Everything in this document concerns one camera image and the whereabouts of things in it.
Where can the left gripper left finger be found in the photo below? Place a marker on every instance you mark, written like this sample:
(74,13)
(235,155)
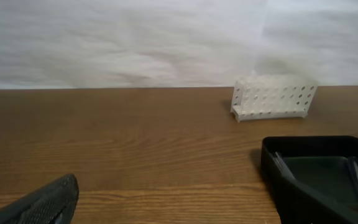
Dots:
(39,205)

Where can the black tray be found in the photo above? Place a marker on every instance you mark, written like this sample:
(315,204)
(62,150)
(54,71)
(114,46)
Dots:
(319,147)

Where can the white test tube rack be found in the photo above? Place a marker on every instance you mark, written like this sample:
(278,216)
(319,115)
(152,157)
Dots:
(272,99)

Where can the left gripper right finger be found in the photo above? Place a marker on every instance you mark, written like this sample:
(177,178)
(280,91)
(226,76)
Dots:
(315,208)

